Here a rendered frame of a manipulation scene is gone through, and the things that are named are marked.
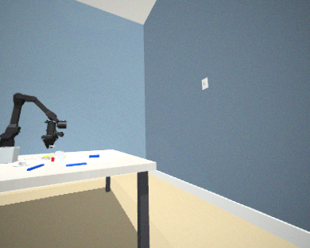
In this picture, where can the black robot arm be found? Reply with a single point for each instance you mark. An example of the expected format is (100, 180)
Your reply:
(12, 130)

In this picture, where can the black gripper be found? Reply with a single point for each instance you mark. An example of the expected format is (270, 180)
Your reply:
(49, 139)

